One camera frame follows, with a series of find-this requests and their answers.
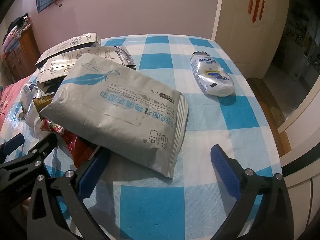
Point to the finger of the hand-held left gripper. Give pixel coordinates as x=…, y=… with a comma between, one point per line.
x=42, y=150
x=12, y=145

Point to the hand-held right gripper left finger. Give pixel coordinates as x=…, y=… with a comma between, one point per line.
x=92, y=172

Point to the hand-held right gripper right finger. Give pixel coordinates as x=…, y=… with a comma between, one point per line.
x=225, y=170

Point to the grey wet wipes packet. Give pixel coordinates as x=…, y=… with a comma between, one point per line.
x=112, y=110

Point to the red snack packet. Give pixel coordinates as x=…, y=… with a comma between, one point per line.
x=75, y=147

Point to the pink bed blanket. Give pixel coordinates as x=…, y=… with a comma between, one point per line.
x=6, y=100

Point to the gold packet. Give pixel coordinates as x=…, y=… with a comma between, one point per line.
x=42, y=103

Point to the white packet with blue label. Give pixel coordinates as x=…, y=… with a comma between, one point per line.
x=28, y=100

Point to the blue white checkered tablecloth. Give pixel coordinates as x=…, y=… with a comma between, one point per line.
x=175, y=205

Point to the dark flat box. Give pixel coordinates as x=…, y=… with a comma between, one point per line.
x=51, y=89

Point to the white open door leaf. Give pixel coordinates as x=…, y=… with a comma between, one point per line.
x=300, y=142

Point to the wooden cabinet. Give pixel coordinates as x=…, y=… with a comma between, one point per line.
x=22, y=52

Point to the white plastic refill pouch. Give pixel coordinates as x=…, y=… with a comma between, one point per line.
x=212, y=77

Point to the stack of folded blankets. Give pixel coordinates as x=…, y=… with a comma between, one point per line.
x=15, y=35

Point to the silver foil packet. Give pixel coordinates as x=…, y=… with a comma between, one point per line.
x=125, y=55

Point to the dark folded clothes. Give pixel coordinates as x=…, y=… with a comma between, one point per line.
x=21, y=20

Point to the white door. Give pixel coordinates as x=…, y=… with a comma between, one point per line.
x=240, y=30

